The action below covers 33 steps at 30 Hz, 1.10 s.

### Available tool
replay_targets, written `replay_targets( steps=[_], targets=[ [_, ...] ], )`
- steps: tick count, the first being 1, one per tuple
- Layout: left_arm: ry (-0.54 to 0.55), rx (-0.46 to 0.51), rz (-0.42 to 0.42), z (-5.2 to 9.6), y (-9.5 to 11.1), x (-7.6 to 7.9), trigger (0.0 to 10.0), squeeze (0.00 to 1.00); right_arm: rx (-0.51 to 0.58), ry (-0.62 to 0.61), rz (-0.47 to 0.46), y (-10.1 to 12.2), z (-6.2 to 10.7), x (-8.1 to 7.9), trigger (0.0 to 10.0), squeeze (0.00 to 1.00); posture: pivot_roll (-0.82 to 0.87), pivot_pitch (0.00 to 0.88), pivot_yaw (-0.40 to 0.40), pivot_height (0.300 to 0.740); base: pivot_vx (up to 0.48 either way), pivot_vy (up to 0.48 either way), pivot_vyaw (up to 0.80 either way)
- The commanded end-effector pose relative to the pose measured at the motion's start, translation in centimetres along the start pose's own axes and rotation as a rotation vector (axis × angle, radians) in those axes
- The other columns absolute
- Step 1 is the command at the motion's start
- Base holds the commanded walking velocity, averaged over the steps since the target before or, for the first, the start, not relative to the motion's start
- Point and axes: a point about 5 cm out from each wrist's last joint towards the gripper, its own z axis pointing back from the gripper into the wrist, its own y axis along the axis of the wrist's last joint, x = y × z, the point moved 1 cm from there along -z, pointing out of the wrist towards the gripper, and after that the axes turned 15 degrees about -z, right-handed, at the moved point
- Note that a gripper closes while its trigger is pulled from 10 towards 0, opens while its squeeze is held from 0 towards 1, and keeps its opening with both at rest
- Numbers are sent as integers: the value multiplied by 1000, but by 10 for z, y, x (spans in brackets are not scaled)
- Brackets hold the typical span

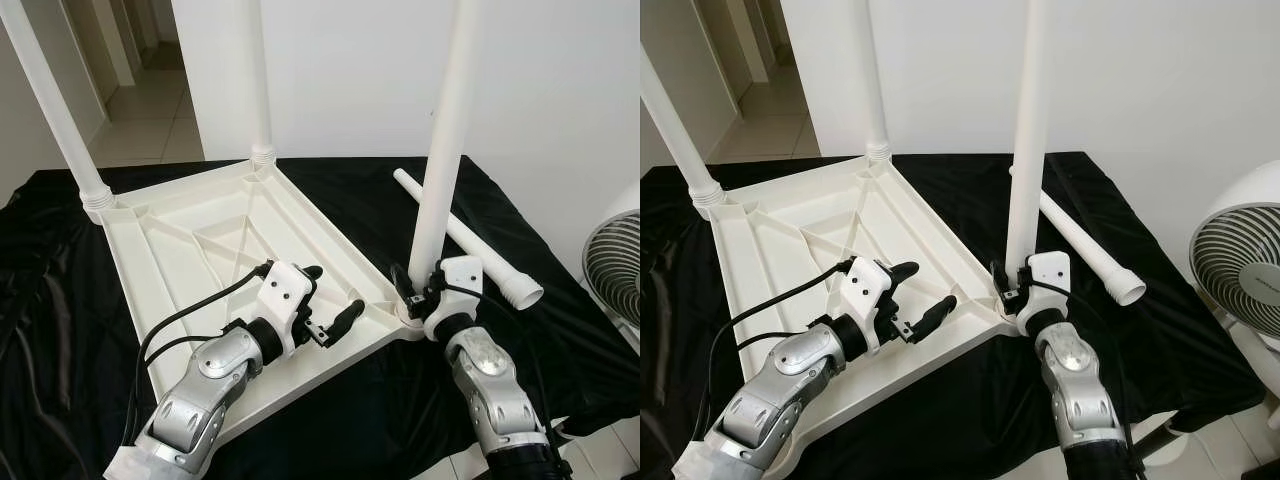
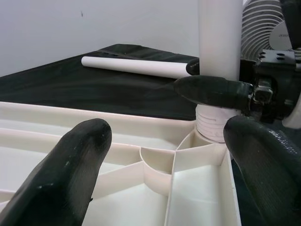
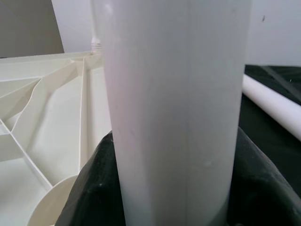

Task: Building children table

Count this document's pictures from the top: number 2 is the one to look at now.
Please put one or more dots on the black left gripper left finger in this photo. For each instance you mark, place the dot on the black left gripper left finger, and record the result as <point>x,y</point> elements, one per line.
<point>65,174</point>

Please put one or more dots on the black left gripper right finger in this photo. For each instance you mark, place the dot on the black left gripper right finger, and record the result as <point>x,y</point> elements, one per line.
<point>265,169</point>

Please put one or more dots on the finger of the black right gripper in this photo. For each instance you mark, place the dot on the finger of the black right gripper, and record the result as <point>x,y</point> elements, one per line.
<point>193,66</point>
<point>211,91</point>

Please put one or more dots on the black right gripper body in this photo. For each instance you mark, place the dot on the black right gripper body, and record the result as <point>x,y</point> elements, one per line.
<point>279,75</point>

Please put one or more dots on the white plastic table leg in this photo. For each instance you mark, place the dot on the white plastic table leg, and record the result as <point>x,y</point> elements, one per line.
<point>131,66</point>
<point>219,35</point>

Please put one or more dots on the white plastic children tabletop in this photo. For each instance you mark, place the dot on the white plastic children tabletop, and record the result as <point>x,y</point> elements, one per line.
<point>141,200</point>

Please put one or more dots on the white pedestal fan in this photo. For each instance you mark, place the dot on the white pedestal fan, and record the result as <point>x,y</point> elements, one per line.
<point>258,28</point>

